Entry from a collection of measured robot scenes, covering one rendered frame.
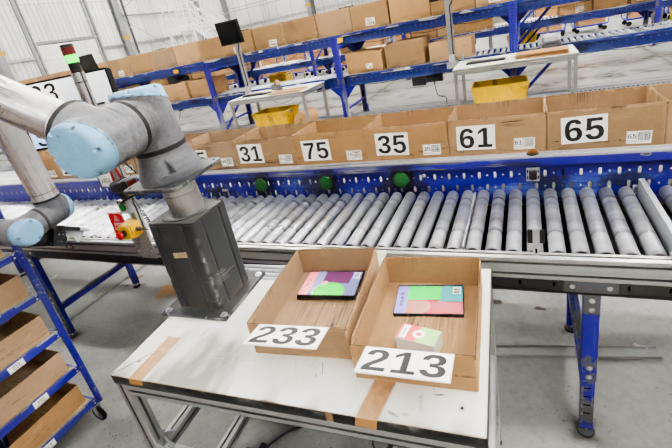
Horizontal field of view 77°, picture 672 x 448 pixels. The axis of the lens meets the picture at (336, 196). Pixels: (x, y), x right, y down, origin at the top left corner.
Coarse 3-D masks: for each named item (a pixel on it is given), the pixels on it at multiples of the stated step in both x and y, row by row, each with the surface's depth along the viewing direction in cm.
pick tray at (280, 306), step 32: (320, 256) 143; (352, 256) 139; (288, 288) 136; (256, 320) 116; (288, 320) 124; (320, 320) 121; (352, 320) 107; (256, 352) 115; (288, 352) 111; (320, 352) 108
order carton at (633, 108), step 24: (552, 96) 190; (576, 96) 186; (600, 96) 183; (624, 96) 180; (648, 96) 174; (552, 120) 168; (624, 120) 158; (648, 120) 156; (552, 144) 171; (576, 144) 168; (600, 144) 165; (624, 144) 162; (648, 144) 159
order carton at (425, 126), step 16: (400, 112) 219; (416, 112) 216; (432, 112) 213; (448, 112) 210; (368, 128) 206; (384, 128) 195; (400, 128) 192; (416, 128) 190; (432, 128) 187; (368, 144) 202; (416, 144) 193; (448, 144) 188; (368, 160) 206
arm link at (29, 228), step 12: (24, 216) 141; (36, 216) 143; (0, 228) 138; (12, 228) 136; (24, 228) 137; (36, 228) 140; (48, 228) 146; (0, 240) 138; (12, 240) 136; (24, 240) 137; (36, 240) 140
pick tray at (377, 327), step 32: (416, 256) 126; (384, 288) 126; (480, 288) 109; (384, 320) 116; (416, 320) 113; (448, 320) 111; (480, 320) 104; (352, 352) 97; (448, 352) 101; (416, 384) 95; (448, 384) 92
